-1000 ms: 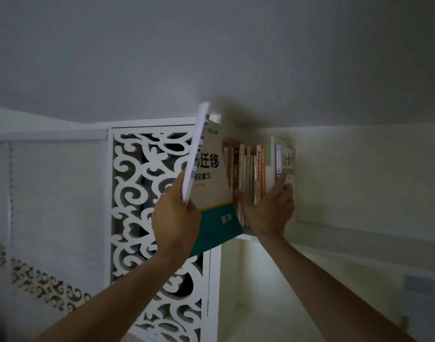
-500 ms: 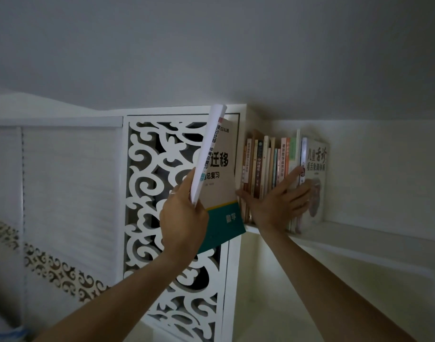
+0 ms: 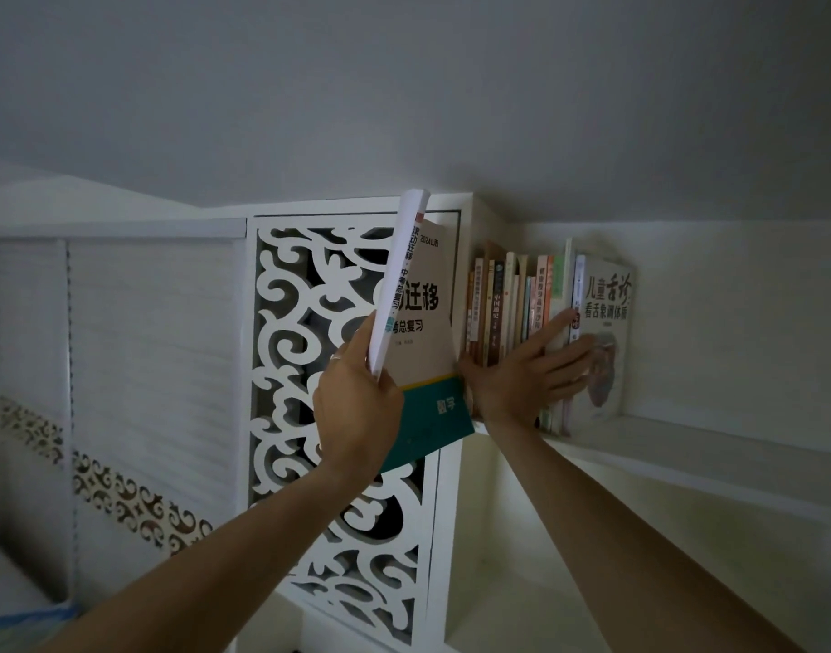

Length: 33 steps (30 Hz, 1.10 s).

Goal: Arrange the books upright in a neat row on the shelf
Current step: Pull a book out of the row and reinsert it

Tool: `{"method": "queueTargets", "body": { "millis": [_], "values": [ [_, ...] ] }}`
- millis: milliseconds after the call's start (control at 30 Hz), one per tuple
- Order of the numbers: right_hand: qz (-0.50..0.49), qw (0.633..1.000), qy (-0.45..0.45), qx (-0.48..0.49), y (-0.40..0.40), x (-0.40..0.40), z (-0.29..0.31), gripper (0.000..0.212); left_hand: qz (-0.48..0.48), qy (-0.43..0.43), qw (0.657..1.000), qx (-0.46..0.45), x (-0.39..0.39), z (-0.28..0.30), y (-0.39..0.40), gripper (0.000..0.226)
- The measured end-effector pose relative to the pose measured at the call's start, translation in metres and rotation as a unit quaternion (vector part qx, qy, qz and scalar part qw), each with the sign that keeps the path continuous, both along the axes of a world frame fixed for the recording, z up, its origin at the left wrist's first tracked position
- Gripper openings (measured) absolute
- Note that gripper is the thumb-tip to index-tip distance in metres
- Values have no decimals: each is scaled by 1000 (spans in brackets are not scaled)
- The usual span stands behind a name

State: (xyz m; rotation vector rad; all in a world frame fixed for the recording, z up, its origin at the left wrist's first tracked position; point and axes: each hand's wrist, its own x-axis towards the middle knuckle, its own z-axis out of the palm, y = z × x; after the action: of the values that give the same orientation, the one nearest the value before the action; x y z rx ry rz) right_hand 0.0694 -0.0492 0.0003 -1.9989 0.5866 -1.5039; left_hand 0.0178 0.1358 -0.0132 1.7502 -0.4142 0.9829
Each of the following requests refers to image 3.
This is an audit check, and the person's left hand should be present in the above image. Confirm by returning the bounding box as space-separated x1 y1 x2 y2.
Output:
312 310 407 481

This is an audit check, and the person's right hand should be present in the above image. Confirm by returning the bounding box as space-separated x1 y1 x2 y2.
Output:
459 310 599 437

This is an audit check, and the white illustrated cover book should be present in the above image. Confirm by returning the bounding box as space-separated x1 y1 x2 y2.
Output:
564 254 638 437

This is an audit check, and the beige and teal workbook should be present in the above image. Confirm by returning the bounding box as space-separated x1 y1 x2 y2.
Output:
367 189 476 474

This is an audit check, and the person's right forearm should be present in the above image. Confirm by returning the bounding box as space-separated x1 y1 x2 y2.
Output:
482 418 808 653

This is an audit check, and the person's left forearm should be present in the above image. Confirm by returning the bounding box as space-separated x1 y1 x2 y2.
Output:
38 461 384 653

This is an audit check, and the row of upright books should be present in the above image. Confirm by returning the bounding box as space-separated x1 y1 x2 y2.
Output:
464 238 588 436

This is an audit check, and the white carved fretwork cabinet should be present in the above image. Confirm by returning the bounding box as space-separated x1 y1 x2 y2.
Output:
247 194 481 653

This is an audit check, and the white shelf board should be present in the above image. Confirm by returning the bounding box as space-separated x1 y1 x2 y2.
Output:
470 411 831 531

